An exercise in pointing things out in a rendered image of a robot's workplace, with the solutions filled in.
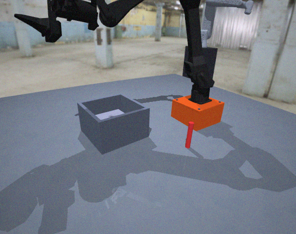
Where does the red peg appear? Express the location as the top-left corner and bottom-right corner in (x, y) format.
(185, 121), (194, 148)

